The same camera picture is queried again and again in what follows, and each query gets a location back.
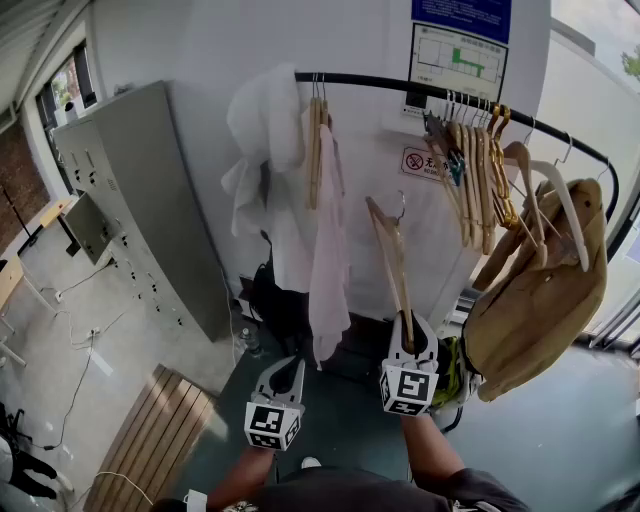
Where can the light wooden hanger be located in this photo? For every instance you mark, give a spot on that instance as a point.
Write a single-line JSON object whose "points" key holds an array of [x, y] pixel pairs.
{"points": [[395, 260]]}

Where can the pale pink garment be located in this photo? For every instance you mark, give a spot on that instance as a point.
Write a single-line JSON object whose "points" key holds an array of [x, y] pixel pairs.
{"points": [[327, 250]]}

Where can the grey metal locker cabinet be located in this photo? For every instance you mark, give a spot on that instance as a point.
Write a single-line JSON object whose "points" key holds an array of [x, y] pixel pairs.
{"points": [[150, 200]]}

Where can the black clothes rail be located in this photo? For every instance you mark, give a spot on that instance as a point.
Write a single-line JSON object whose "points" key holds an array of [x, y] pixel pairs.
{"points": [[380, 81]]}

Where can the khaki jacket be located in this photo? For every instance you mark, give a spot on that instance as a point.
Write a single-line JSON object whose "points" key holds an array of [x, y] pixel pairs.
{"points": [[540, 310]]}

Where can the blue wall poster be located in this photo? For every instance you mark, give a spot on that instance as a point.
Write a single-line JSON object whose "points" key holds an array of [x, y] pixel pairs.
{"points": [[460, 15]]}

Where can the person's dark shirt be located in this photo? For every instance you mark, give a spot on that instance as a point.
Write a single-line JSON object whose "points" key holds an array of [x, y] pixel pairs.
{"points": [[380, 495]]}

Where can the yellow and white bag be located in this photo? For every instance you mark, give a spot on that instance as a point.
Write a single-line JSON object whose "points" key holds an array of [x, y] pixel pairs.
{"points": [[450, 375]]}

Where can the black bag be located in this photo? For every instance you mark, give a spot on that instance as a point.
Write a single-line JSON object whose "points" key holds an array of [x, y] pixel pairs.
{"points": [[272, 305]]}

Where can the wooden hanger with pink garment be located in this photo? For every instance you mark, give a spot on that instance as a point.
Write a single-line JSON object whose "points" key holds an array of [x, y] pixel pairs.
{"points": [[324, 112]]}

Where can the dark framed window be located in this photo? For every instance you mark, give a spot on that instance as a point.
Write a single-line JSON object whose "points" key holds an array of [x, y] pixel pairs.
{"points": [[65, 85]]}

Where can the blue clip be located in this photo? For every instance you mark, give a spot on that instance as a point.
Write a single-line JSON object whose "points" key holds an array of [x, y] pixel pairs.
{"points": [[455, 167]]}

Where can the framed floor plan sign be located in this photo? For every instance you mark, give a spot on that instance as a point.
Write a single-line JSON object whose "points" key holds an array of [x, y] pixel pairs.
{"points": [[450, 60]]}

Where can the white plastic hanger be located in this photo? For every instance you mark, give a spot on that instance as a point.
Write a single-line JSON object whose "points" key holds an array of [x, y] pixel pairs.
{"points": [[570, 210]]}

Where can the white fleece garment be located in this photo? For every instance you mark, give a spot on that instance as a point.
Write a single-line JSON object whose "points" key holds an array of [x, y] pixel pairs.
{"points": [[265, 120]]}

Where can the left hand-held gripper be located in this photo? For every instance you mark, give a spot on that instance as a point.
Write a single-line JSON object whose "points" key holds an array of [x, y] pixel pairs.
{"points": [[272, 425]]}

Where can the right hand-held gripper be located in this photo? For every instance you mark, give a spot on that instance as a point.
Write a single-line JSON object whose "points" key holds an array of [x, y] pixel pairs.
{"points": [[410, 387]]}

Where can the person's left forearm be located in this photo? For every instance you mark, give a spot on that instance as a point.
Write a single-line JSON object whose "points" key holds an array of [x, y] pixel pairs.
{"points": [[245, 475]]}

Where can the gold metal hanger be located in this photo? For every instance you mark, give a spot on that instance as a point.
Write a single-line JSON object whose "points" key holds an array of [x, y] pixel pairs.
{"points": [[511, 212], [500, 170]]}

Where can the wooden slat bench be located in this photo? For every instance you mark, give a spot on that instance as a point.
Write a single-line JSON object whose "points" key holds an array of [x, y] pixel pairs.
{"points": [[150, 440]]}

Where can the wooden desk with black legs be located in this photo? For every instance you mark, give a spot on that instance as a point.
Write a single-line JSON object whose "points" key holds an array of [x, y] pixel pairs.
{"points": [[55, 210]]}

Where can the person's right forearm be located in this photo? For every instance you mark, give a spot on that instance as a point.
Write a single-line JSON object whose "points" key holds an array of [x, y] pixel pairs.
{"points": [[430, 445]]}

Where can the bare wooden hanger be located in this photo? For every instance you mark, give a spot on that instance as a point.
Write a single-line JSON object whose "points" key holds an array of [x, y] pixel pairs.
{"points": [[313, 150]]}

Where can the clear water bottle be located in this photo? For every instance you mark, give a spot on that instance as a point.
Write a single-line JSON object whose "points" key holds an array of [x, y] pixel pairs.
{"points": [[249, 342]]}

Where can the row of wooden hangers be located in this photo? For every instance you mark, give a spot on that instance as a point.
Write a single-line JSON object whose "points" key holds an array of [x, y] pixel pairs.
{"points": [[475, 190]]}

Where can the no smoking sign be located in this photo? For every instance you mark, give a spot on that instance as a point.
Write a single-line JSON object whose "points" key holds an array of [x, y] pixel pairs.
{"points": [[425, 162]]}

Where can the white wall control panel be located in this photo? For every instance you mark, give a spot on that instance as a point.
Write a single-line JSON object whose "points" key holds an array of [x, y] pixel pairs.
{"points": [[415, 105]]}

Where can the small white device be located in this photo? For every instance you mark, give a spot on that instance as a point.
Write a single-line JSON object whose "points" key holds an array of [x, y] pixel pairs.
{"points": [[71, 110]]}

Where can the person's white shoe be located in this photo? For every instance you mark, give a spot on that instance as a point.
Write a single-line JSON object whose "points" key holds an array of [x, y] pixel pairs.
{"points": [[311, 462]]}

